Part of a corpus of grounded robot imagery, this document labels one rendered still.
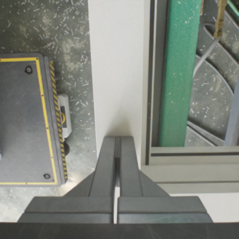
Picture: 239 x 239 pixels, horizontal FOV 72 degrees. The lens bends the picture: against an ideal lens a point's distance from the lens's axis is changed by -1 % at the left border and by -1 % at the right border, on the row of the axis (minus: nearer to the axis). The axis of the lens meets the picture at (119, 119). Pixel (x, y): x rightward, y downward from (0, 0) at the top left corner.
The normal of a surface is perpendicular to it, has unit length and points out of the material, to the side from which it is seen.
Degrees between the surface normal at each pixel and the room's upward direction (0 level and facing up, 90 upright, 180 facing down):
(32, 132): 0
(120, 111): 0
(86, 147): 0
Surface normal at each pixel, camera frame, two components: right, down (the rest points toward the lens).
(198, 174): -0.01, -0.96
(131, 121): -0.01, 0.29
